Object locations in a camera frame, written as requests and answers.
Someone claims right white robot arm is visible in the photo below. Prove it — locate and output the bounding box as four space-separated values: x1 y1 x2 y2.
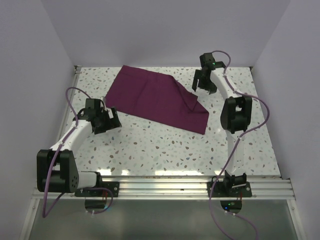
192 68 253 197

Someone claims purple cable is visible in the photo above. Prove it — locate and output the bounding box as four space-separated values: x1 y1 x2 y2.
42 86 114 218
208 49 271 240

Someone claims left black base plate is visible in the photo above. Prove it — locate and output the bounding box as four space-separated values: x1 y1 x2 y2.
74 181 120 198

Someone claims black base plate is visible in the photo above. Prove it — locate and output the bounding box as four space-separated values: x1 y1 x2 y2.
74 181 120 198
206 181 253 198

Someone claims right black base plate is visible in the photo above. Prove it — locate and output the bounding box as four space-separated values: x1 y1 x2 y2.
206 181 253 198

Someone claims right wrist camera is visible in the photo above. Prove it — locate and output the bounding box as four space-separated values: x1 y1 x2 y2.
199 52 226 71

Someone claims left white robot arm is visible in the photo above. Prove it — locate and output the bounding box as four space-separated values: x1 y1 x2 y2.
36 107 122 197

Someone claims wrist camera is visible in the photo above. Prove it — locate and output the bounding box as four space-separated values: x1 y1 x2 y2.
199 52 226 71
85 98 105 110

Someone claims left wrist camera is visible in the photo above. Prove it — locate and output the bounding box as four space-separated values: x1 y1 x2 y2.
85 98 105 110

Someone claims aluminium front rail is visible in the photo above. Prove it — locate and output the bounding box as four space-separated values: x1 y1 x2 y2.
31 176 296 200

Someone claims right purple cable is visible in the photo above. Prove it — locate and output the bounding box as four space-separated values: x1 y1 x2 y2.
208 49 271 240

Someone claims purple cloth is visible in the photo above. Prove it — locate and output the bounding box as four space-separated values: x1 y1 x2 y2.
105 65 209 135

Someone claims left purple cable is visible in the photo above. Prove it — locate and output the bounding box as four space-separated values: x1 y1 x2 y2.
42 86 114 218

